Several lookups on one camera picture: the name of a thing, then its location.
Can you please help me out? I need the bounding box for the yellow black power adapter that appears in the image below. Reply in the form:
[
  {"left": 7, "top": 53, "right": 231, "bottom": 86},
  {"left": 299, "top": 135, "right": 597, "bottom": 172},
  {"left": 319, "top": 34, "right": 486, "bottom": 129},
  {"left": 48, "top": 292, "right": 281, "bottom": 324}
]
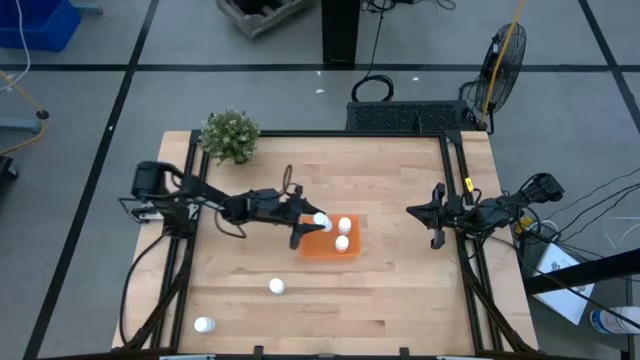
[{"left": 512, "top": 215, "right": 537, "bottom": 236}]

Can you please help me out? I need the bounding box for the small green potted plant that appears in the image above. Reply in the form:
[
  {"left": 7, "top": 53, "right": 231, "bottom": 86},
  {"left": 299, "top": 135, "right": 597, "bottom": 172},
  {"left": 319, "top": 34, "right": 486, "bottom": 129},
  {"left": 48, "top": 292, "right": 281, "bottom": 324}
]
[{"left": 198, "top": 108, "right": 262, "bottom": 166}]

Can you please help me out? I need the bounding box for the white thin cable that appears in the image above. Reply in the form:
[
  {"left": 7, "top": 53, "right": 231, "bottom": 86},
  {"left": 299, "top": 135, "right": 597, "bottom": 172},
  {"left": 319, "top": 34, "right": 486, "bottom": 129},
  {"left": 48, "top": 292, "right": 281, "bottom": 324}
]
[{"left": 0, "top": 0, "right": 32, "bottom": 94}]

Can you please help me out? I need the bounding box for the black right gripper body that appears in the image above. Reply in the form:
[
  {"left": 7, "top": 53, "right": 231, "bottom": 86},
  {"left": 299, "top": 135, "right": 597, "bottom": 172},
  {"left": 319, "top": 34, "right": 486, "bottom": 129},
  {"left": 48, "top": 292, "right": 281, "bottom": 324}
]
[{"left": 430, "top": 182, "right": 469, "bottom": 250}]

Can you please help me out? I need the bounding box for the orange plastic basket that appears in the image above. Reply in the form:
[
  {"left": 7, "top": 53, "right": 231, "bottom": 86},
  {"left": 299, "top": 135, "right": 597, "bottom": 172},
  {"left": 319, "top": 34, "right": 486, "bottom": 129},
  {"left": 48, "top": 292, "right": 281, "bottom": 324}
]
[{"left": 298, "top": 213, "right": 362, "bottom": 260}]

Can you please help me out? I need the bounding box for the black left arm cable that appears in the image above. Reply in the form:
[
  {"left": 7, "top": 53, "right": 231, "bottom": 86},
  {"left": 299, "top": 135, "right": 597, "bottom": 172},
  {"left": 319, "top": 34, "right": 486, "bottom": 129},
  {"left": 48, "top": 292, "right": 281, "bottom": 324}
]
[{"left": 118, "top": 232, "right": 169, "bottom": 346}]

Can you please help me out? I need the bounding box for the black upright post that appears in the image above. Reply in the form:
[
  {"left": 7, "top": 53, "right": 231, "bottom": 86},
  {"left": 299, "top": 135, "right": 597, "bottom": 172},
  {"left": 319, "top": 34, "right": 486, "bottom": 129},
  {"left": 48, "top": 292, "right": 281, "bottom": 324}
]
[{"left": 321, "top": 0, "right": 362, "bottom": 66}]

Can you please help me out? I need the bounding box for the black metal table frame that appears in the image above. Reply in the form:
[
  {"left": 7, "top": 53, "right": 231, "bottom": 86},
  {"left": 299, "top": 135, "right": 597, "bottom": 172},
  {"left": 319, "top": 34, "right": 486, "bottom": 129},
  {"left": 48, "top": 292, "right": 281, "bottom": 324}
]
[{"left": 119, "top": 128, "right": 539, "bottom": 360}]

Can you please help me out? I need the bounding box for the white cardboard box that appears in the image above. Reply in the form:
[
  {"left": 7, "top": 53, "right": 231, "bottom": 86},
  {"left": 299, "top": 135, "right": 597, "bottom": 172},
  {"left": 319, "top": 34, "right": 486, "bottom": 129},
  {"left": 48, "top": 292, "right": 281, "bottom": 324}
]
[{"left": 532, "top": 243, "right": 596, "bottom": 326}]

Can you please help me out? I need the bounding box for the black metal beam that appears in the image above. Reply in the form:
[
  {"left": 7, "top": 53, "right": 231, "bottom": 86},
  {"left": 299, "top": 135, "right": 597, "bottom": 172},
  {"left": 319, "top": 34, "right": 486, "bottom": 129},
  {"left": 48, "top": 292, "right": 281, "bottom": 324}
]
[{"left": 523, "top": 248, "right": 640, "bottom": 296}]

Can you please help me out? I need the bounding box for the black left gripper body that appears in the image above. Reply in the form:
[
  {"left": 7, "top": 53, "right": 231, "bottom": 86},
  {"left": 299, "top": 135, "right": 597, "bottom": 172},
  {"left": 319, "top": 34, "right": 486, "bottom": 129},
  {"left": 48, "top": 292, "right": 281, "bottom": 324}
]
[{"left": 271, "top": 185, "right": 305, "bottom": 250}]

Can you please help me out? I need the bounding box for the yellow floor cable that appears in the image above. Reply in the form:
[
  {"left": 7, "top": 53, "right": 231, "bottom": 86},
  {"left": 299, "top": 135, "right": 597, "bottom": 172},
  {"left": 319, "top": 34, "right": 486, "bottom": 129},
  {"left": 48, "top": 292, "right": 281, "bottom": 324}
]
[{"left": 0, "top": 68, "right": 47, "bottom": 156}]

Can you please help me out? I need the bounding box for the coiled black cable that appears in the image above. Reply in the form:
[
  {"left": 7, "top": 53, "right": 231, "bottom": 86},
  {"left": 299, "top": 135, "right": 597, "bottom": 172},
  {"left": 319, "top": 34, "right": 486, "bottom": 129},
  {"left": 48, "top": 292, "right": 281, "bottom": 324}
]
[{"left": 350, "top": 0, "right": 396, "bottom": 104}]

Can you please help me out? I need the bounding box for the white bottle with blue ring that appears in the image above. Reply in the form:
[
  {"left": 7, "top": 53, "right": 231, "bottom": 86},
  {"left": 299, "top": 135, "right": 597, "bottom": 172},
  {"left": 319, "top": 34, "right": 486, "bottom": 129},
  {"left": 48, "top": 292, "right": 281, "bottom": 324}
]
[{"left": 589, "top": 305, "right": 640, "bottom": 335}]

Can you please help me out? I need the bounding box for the black floor object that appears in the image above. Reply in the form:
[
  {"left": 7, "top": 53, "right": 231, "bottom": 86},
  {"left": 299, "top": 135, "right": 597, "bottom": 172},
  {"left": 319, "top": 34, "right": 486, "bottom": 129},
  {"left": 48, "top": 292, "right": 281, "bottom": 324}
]
[{"left": 0, "top": 154, "right": 20, "bottom": 182}]

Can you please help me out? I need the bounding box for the blue plastic bin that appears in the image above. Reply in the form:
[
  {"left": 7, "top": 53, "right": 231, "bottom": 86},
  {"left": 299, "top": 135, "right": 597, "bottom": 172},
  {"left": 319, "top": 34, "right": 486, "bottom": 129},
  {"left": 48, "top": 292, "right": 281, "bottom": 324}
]
[{"left": 0, "top": 0, "right": 84, "bottom": 53}]

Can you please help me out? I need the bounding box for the black floor fan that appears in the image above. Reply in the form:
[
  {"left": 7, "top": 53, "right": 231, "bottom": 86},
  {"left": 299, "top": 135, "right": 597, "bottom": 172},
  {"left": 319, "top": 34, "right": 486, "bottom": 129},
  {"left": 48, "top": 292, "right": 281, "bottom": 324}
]
[{"left": 459, "top": 22, "right": 528, "bottom": 135}]

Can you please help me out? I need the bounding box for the grey stand with black wheel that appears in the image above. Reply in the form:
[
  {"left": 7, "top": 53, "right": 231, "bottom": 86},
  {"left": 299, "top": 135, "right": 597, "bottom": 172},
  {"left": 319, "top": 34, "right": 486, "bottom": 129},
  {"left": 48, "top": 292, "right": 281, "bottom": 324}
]
[{"left": 0, "top": 109, "right": 50, "bottom": 135}]

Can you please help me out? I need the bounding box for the black floor cable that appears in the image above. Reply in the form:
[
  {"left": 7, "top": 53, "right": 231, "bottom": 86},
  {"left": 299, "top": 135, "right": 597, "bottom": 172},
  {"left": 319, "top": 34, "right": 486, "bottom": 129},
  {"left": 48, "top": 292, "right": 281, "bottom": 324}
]
[
  {"left": 557, "top": 183, "right": 640, "bottom": 241},
  {"left": 554, "top": 168, "right": 640, "bottom": 210}
]

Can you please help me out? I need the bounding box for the grey moulded packaging tray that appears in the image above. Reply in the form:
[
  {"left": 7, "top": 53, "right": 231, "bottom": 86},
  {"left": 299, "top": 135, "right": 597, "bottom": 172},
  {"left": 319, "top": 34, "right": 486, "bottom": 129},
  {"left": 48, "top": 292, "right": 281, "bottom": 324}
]
[{"left": 215, "top": 0, "right": 314, "bottom": 39}]

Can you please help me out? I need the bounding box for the black perforated metal case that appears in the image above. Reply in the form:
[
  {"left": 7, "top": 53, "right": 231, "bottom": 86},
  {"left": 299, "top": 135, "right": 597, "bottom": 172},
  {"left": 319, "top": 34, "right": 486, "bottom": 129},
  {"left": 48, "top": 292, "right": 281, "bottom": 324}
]
[{"left": 345, "top": 99, "right": 476, "bottom": 134}]

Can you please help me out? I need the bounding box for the yellow hanging cable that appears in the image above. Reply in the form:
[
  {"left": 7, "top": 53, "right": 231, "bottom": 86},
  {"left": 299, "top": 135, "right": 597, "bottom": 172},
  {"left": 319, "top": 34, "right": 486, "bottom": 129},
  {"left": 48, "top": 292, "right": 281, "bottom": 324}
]
[{"left": 480, "top": 0, "right": 527, "bottom": 125}]

